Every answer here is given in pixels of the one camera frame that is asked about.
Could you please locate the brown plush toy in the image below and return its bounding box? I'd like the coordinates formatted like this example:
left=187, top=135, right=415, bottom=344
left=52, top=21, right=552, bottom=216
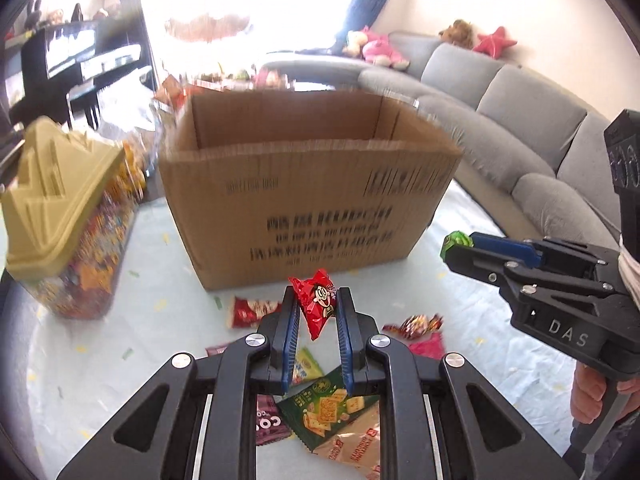
left=438, top=20, right=474, bottom=50

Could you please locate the pink snack bag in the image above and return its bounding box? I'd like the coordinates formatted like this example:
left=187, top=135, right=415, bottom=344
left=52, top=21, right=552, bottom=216
left=408, top=332, right=446, bottom=361

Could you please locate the black upright piano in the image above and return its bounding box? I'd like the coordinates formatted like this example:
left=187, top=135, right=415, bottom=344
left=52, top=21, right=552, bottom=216
left=9, top=16, right=151, bottom=129

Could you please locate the green candy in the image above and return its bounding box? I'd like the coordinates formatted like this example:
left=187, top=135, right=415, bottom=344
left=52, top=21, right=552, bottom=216
left=439, top=231, right=474, bottom=260

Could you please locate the white tiered snack bowl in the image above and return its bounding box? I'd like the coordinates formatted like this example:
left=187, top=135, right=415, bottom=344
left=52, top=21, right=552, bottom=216
left=154, top=66, right=294, bottom=110

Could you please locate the red cartoon snack packet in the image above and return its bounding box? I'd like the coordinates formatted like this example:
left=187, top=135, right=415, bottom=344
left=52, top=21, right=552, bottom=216
left=288, top=269, right=336, bottom=340

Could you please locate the tan fortune biscuits bag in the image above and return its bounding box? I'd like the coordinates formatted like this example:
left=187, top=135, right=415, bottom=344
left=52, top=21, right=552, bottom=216
left=312, top=402, right=381, bottom=479

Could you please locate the snack jar with gold lid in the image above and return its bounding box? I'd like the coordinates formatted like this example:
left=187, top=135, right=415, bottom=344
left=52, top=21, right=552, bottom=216
left=1, top=116, right=145, bottom=320

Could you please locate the red white candy packet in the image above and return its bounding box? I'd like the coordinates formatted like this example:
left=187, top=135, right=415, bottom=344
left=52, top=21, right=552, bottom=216
left=228, top=296, right=282, bottom=330

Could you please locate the blue curtain right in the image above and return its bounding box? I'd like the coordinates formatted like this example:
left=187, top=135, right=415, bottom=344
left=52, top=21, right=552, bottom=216
left=298, top=0, right=387, bottom=54

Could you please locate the green cracker packet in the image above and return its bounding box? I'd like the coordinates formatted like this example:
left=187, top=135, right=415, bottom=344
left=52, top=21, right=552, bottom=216
left=277, top=366, right=378, bottom=452

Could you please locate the brown cardboard box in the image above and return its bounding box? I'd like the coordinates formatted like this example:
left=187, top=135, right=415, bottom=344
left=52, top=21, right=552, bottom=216
left=160, top=90, right=462, bottom=290

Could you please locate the person's right hand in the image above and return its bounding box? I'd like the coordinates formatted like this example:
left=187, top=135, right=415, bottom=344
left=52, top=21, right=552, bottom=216
left=570, top=363, right=640, bottom=425

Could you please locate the pink plush toy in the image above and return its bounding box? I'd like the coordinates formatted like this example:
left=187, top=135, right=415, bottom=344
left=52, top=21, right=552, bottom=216
left=342, top=26, right=410, bottom=72

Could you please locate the red star pillow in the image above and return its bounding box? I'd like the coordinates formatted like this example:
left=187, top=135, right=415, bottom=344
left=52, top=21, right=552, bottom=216
left=473, top=26, right=518, bottom=60

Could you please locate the purple Costa cookie packet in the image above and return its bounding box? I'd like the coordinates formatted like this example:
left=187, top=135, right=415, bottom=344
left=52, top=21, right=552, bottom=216
left=204, top=341, right=294, bottom=447

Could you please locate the grey curved sofa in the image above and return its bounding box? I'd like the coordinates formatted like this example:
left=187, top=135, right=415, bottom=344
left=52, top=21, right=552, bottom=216
left=262, top=32, right=620, bottom=248

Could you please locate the small yellow green packet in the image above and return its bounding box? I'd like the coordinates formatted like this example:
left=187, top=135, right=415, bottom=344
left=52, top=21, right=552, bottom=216
left=291, top=347, right=324, bottom=386

